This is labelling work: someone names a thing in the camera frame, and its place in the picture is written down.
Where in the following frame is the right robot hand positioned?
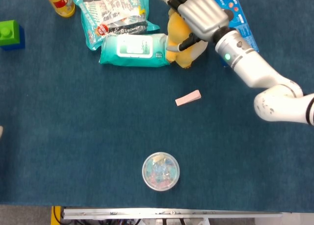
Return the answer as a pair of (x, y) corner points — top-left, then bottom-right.
(157, 0), (230, 52)

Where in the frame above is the yellow plush toy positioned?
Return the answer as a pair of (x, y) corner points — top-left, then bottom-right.
(165, 9), (209, 69)

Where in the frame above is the green and blue toy block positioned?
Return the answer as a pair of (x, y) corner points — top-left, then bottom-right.
(0, 20), (26, 51)

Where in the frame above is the blue Oreo cookie box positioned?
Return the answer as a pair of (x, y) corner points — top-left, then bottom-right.
(211, 0), (260, 68)

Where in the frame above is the teal wet wipes pack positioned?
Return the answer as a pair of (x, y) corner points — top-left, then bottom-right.
(99, 33), (172, 68)

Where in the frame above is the pink eraser block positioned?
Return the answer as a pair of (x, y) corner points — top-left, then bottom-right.
(175, 89), (202, 107)

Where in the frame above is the teal snack bag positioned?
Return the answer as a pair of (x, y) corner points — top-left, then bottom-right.
(72, 0), (160, 51)

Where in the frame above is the orange juice bottle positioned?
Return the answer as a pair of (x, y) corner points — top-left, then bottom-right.
(42, 0), (76, 18)

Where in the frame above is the round clear container of clips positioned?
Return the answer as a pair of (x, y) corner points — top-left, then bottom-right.
(141, 151), (181, 192)

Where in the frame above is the yellow frame post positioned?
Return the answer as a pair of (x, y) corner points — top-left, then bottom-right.
(51, 205), (62, 225)

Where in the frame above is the aluminium frame rail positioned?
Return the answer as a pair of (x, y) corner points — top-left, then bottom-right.
(61, 207), (283, 220)

